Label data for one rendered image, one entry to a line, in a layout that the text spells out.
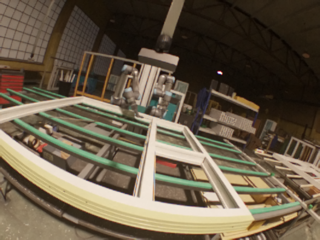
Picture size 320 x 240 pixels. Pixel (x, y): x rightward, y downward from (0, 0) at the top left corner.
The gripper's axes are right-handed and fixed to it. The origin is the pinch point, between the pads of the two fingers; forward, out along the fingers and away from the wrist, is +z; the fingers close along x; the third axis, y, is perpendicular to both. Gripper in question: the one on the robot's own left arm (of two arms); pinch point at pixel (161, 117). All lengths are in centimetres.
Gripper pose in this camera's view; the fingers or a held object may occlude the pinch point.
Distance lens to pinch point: 175.1
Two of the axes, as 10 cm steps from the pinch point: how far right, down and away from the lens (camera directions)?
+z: -2.9, 9.4, 2.0
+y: 9.6, 2.8, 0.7
